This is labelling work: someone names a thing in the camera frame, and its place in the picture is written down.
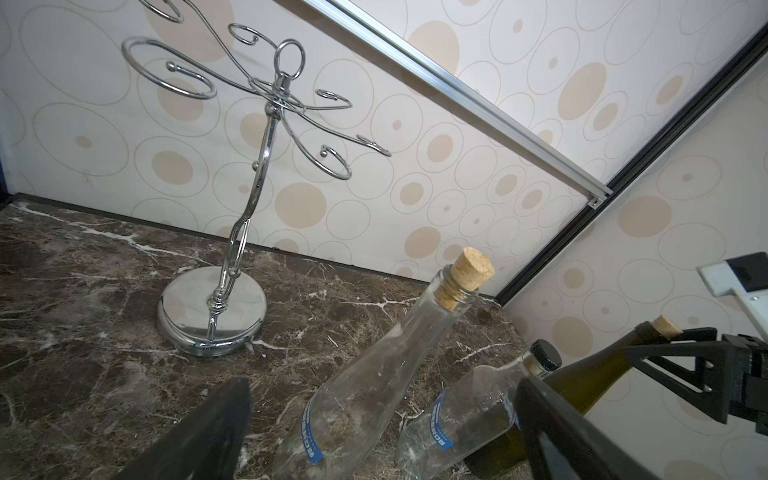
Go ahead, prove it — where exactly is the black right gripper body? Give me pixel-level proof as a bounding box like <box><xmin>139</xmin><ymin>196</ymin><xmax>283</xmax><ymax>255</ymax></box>
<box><xmin>716</xmin><ymin>334</ymin><xmax>767</xmax><ymax>435</ymax></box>

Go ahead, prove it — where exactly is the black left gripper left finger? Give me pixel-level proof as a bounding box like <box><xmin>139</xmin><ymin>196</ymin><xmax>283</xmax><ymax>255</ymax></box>
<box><xmin>115</xmin><ymin>377</ymin><xmax>251</xmax><ymax>479</ymax></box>

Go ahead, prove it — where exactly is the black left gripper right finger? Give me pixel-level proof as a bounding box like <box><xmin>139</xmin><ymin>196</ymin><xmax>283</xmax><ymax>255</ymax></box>
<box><xmin>514</xmin><ymin>377</ymin><xmax>656</xmax><ymax>480</ymax></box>

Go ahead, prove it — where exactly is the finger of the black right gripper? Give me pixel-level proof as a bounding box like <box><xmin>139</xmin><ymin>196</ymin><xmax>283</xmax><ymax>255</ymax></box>
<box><xmin>623</xmin><ymin>328</ymin><xmax>729</xmax><ymax>423</ymax></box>

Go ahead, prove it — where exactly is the dark green wine bottle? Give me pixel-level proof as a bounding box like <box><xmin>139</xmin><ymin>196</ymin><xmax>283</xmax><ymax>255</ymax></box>
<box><xmin>464</xmin><ymin>316</ymin><xmax>682</xmax><ymax>479</ymax></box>

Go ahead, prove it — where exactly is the clear bottle black cap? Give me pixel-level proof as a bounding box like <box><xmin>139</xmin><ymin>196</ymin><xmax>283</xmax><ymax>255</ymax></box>
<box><xmin>396</xmin><ymin>340</ymin><xmax>562</xmax><ymax>479</ymax></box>

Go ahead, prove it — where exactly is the tall clear corked bottle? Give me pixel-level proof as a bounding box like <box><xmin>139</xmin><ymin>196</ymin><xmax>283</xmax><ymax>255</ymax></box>
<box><xmin>270</xmin><ymin>247</ymin><xmax>495</xmax><ymax>479</ymax></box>

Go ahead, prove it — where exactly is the chrome glass holder stand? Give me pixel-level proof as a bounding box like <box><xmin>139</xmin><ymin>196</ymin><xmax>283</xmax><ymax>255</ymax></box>
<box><xmin>121</xmin><ymin>0</ymin><xmax>392</xmax><ymax>359</ymax></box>

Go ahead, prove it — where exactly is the horizontal aluminium rail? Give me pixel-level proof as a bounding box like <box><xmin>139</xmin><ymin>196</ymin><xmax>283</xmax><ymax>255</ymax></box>
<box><xmin>306</xmin><ymin>1</ymin><xmax>613</xmax><ymax>208</ymax></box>

